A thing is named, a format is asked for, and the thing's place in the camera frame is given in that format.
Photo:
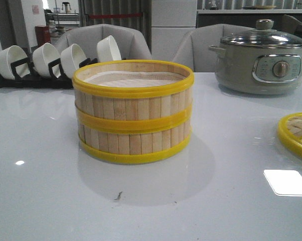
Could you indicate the bamboo steamer tray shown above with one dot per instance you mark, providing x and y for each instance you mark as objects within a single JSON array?
[
  {"x": 133, "y": 96},
  {"x": 135, "y": 148}
]

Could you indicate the woven bamboo steamer lid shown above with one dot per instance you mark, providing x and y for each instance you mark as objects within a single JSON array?
[{"x": 289, "y": 132}]

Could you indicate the white bowl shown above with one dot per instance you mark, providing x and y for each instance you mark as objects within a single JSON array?
[
  {"x": 7, "y": 57},
  {"x": 108, "y": 50},
  {"x": 71, "y": 57},
  {"x": 42, "y": 56}
]

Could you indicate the right grey chair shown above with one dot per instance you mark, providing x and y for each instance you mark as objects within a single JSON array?
[{"x": 193, "y": 50}]

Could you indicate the white refrigerator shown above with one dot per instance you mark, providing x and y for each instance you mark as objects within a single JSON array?
[{"x": 170, "y": 20}]

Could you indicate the red barrier belt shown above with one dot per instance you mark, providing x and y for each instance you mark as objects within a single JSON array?
[{"x": 116, "y": 16}]

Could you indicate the green electric cooking pot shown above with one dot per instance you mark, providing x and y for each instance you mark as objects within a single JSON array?
[{"x": 260, "y": 61}]

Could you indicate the black dish rack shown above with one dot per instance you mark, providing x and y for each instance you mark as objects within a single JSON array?
[{"x": 57, "y": 79}]

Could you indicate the red box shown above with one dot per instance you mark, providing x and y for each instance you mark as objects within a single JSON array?
[{"x": 42, "y": 35}]

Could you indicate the dark kitchen counter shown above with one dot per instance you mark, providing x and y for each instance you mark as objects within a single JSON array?
[{"x": 243, "y": 17}]

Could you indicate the yellow plate on counter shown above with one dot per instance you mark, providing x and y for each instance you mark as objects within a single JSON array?
[{"x": 268, "y": 7}]

